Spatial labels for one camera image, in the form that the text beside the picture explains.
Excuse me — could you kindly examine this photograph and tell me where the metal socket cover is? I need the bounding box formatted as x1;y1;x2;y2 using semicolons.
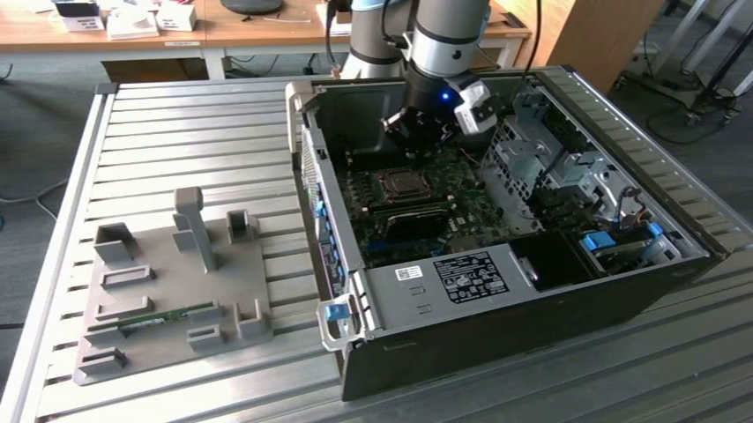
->
380;169;430;198

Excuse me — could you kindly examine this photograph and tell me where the black RAM slot bank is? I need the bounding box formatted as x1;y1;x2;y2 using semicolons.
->
367;198;458;218
343;148;428;171

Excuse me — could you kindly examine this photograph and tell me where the CPU socket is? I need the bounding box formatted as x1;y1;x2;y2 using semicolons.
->
372;165;435;203

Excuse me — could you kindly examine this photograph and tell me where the metal drive cage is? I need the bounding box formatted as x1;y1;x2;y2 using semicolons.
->
480;81;612;230

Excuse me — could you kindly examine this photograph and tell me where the green motherboard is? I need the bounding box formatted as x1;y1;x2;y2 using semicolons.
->
337;149;546;270

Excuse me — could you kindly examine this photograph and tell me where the black expansion card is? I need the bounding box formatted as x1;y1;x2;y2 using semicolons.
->
382;210;451;248

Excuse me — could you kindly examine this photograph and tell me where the wooden desk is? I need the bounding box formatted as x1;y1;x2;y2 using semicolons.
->
0;0;208;56
203;0;534;83

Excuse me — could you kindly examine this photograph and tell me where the wooden cabinet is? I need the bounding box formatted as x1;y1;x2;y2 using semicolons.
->
543;0;669;96

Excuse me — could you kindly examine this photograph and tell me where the blue disk carrier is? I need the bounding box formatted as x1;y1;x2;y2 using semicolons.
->
579;231;616;255

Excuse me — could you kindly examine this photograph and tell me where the dark round object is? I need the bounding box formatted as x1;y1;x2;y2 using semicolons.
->
220;0;288;14

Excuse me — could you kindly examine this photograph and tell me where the brown box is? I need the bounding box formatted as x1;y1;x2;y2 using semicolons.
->
100;56;211;84

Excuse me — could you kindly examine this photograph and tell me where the white labelled box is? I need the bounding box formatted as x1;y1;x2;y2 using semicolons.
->
155;2;199;33

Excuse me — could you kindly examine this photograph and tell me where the black PC case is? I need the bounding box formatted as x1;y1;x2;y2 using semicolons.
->
284;64;739;402

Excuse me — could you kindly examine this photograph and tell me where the white round-topped box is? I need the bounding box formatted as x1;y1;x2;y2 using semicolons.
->
104;7;161;41

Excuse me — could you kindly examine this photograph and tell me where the grey parts rack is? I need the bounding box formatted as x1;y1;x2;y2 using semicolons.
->
70;186;276;387

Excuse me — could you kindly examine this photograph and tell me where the green RAM stick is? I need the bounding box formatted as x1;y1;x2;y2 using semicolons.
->
116;308;193;331

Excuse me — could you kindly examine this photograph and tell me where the white box black print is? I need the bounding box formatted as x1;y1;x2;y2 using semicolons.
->
61;15;106;33

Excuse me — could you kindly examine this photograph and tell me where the black device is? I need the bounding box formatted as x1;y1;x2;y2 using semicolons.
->
52;0;101;19

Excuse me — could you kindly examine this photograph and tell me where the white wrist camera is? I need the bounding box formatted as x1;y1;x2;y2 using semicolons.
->
451;78;495;136

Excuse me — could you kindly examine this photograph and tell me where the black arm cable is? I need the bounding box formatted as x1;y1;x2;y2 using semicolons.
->
514;0;543;92

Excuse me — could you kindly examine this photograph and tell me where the coloured wire bundle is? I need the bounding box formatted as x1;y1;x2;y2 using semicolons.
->
610;187;654;230

